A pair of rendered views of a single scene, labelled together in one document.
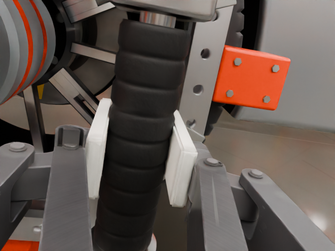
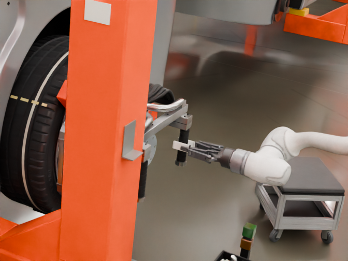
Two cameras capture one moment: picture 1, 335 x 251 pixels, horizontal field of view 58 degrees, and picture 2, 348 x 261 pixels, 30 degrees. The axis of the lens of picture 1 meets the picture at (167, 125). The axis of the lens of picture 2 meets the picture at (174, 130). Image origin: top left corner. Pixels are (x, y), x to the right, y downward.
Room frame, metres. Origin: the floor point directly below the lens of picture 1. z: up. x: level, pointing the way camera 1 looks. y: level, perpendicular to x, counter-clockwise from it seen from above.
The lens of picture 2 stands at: (-1.01, 1.94, 1.83)
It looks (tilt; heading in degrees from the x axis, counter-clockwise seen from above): 23 degrees down; 302
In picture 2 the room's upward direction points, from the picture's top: 7 degrees clockwise
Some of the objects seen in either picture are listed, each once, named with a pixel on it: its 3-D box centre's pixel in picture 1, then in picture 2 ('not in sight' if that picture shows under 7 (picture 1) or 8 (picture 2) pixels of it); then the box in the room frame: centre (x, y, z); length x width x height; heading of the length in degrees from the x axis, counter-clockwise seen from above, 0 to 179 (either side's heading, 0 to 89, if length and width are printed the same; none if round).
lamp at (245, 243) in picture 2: not in sight; (247, 242); (-0.20, 0.08, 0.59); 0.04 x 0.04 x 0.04; 10
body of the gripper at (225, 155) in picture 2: not in sight; (221, 156); (0.00, -0.01, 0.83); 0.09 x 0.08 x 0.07; 10
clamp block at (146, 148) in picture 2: not in sight; (135, 149); (0.13, 0.35, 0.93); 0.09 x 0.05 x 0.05; 10
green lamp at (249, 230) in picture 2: not in sight; (249, 230); (-0.20, 0.08, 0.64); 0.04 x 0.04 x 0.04; 10
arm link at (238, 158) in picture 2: not in sight; (240, 161); (-0.07, -0.02, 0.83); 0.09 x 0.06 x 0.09; 100
